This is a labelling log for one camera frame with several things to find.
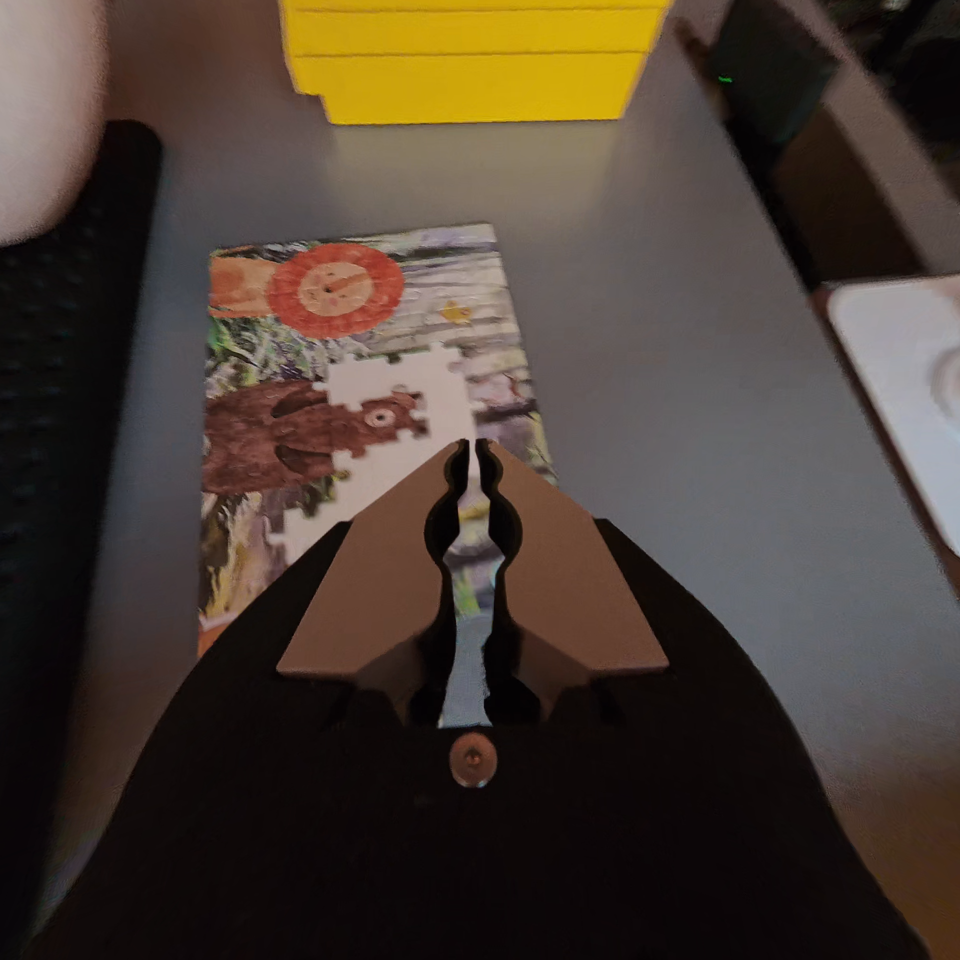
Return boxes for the animal jigsaw puzzle board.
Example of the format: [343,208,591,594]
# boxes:
[196,222,560,661]

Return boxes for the person's left forearm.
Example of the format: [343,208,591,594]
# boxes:
[0,0,111,246]

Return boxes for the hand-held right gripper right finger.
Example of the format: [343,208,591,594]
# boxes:
[475,439,670,727]

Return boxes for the black box with green light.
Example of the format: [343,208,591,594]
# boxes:
[708,0,840,145]

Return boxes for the yellow plastic bin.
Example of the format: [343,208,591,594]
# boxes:
[277,0,674,126]

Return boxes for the white metal stand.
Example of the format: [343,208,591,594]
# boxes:
[825,273,960,558]

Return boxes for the grey desk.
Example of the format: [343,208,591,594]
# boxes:
[45,0,960,960]

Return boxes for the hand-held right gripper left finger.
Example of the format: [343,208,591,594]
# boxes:
[276,439,471,729]

